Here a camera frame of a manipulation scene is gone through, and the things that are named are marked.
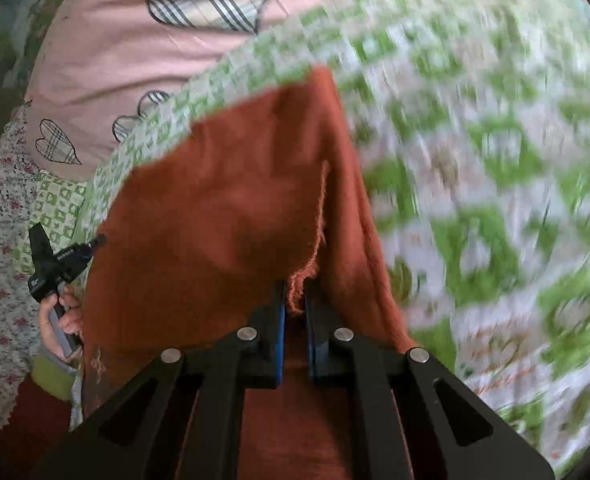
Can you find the pink quilt with plaid hearts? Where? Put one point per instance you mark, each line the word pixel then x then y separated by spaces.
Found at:
pixel 125 60

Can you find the rust orange fleece garment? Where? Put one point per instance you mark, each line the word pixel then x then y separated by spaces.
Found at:
pixel 225 210

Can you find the floral bed sheet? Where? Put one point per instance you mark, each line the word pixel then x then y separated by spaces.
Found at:
pixel 0 260

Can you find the green checked blanket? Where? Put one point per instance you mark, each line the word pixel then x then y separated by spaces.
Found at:
pixel 475 160

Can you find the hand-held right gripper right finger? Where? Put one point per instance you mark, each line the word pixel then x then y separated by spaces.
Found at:
pixel 311 340

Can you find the person's left hand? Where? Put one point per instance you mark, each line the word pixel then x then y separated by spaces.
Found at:
pixel 46 325

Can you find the green checked pillow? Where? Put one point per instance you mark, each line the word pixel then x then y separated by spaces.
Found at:
pixel 60 200

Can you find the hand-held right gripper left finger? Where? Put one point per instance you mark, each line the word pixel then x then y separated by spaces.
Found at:
pixel 278 332

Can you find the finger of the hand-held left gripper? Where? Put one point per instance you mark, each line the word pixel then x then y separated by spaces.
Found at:
pixel 97 242

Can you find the person's left forearm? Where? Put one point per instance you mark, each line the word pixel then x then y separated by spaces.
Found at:
pixel 55 380

